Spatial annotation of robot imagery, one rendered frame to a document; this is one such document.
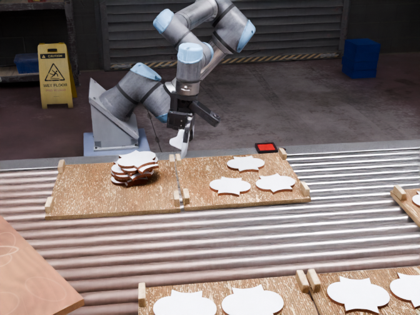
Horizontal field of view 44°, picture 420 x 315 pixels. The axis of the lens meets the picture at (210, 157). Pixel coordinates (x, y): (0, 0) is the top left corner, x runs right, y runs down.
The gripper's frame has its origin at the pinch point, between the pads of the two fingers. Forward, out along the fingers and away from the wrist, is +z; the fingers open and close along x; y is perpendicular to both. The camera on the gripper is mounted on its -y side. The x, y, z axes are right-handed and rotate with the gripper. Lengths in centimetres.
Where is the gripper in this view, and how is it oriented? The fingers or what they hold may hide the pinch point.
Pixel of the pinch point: (187, 150)
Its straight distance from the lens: 172.6
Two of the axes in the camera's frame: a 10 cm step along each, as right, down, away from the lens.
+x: -1.3, 4.1, -9.0
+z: -1.0, 9.0, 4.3
